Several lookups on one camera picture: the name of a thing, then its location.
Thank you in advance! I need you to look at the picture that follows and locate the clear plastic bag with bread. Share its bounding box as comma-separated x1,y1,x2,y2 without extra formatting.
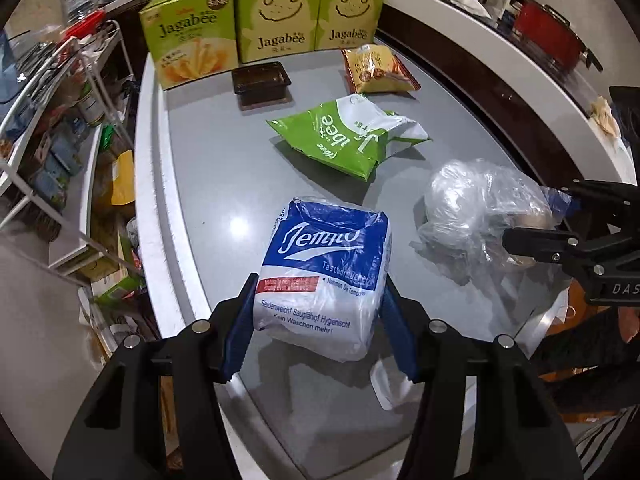
411,159,570,288

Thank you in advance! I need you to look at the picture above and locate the blue white Tempo tissue pack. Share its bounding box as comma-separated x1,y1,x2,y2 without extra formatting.
253,197,392,362

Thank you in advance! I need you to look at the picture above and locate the green Jagabee snack bag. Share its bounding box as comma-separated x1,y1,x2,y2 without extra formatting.
268,93,430,181

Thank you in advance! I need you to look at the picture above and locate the yellow red snack packet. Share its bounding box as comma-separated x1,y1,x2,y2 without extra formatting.
341,44,421,94

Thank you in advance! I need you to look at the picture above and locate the dark brown plastic tray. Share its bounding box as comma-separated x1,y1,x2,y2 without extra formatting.
231,62,291,106

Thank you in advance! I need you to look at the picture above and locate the striped shirt sleeve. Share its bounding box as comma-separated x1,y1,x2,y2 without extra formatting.
574,405,639,479

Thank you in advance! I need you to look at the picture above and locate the crumpled brown paper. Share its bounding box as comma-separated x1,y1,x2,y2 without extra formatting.
589,96,620,139

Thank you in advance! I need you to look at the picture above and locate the small white wrapper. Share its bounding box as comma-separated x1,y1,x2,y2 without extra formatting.
370,356,424,411

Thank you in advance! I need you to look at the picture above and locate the red cooking pot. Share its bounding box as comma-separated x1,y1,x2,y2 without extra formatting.
514,0,603,73

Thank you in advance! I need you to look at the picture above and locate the white cloth on counter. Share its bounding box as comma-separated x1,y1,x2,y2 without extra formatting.
445,0,490,18

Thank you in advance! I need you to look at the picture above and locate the right Jagabee smiley box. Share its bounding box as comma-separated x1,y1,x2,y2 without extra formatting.
314,0,384,50

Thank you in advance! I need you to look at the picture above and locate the jagabee smiley box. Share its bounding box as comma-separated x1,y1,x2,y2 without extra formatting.
314,0,384,50
234,0,320,64

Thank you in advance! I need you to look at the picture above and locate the middle Jagabee smiley box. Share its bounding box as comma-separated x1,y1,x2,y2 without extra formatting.
234,0,320,64

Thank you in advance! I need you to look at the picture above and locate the Jagabee box with fries picture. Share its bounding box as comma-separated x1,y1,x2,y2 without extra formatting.
139,0,240,90

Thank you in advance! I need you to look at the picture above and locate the red lidded container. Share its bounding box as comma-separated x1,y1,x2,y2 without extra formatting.
63,9,105,40

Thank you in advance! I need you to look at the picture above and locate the white wire storage rack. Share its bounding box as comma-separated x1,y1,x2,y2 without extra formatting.
1,20,141,299

